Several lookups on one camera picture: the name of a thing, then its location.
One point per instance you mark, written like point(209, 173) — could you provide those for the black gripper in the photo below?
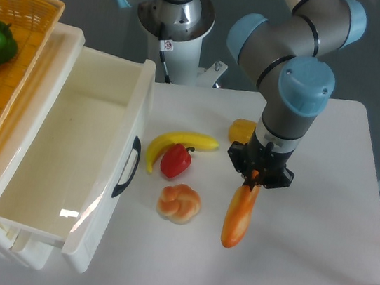
point(261, 165)

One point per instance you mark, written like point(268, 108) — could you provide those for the long orange bread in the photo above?
point(238, 215)

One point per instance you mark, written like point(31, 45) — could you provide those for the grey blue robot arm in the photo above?
point(282, 61)

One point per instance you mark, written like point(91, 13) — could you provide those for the round knotted bread roll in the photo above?
point(179, 203)

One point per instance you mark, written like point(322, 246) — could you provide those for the open white upper drawer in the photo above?
point(59, 198)

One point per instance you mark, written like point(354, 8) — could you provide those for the yellow banana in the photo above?
point(163, 142)

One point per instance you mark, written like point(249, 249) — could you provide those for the red bell pepper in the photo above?
point(176, 160)

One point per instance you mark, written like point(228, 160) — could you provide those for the yellow woven basket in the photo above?
point(32, 22)

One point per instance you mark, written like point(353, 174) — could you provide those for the dark blue drawer handle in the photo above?
point(129, 169)

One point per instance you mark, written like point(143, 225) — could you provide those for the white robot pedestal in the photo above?
point(175, 34)

